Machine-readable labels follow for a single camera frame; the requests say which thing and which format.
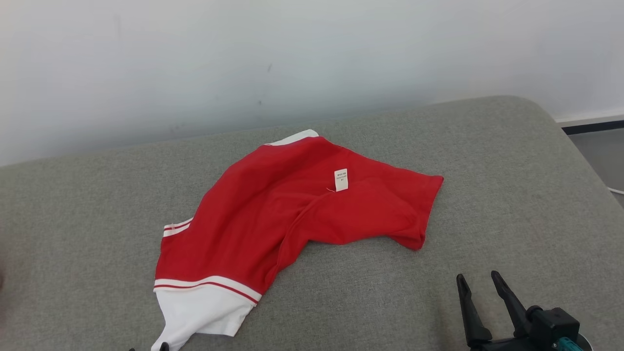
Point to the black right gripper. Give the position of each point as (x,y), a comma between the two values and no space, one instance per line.
(507,345)

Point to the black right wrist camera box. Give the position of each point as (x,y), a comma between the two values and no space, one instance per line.
(553,324)

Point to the white and black skirting board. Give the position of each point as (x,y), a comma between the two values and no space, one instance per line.
(594,127)

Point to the red jersey with number print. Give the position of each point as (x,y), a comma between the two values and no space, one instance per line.
(253,219)

